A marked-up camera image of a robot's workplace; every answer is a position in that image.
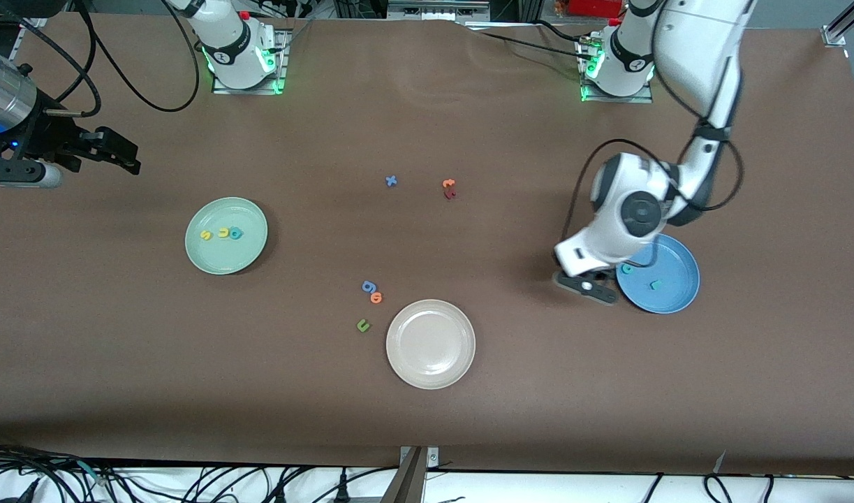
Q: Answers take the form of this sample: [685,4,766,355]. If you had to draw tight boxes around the aluminium profile post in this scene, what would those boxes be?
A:
[381,446,427,503]

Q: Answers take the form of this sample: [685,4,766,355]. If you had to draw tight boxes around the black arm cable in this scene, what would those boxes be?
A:
[11,0,200,119]
[561,0,745,270]

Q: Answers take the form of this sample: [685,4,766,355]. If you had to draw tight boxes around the blue plate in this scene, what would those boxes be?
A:
[614,233,701,314]

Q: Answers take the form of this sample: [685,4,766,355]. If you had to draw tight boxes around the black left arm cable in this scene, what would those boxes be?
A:
[561,0,745,270]

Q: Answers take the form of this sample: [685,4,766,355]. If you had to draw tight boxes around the red box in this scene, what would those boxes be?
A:
[568,0,626,18]

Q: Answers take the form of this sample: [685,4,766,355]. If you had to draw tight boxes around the black looped floor cable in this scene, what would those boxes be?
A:
[702,474,738,503]

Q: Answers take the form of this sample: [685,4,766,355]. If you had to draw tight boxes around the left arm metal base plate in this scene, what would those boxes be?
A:
[577,38,655,104]

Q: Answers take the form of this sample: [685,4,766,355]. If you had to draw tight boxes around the green plate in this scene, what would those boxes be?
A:
[184,196,269,276]

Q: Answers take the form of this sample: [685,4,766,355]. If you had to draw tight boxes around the grey device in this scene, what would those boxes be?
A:
[387,0,492,22]

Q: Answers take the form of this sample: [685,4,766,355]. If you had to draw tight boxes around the black equipment rack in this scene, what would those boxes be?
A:
[334,0,389,20]

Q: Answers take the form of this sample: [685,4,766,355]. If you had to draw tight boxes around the beige plate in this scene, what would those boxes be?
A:
[385,299,477,390]

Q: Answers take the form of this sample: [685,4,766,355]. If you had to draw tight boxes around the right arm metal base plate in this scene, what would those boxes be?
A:
[212,28,288,95]

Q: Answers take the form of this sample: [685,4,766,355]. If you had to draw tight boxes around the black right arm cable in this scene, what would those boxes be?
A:
[11,0,200,119]

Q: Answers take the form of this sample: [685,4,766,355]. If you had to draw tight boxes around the black base cable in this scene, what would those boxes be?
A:
[462,24,588,58]
[535,20,589,44]

